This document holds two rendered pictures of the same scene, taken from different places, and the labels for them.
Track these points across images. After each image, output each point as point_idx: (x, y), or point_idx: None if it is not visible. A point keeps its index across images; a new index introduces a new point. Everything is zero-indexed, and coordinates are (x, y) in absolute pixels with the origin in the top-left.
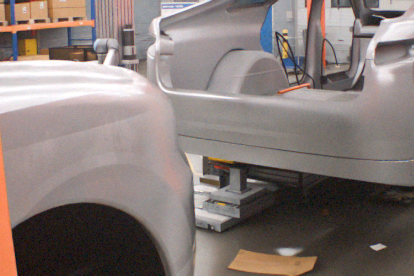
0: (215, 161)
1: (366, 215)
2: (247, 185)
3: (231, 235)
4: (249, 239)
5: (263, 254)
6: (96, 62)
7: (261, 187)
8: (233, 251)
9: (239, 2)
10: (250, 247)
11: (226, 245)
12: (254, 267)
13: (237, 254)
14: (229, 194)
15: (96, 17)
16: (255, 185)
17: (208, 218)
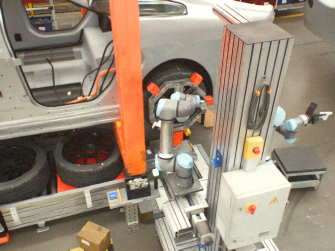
0: (183, 137)
1: (108, 124)
2: (158, 149)
3: (196, 143)
4: (191, 136)
5: (199, 121)
6: (266, 167)
7: (153, 142)
8: (208, 131)
9: (158, 10)
10: (198, 130)
11: (208, 137)
12: (211, 116)
13: (211, 125)
14: (182, 143)
15: (278, 104)
16: (152, 146)
17: (201, 152)
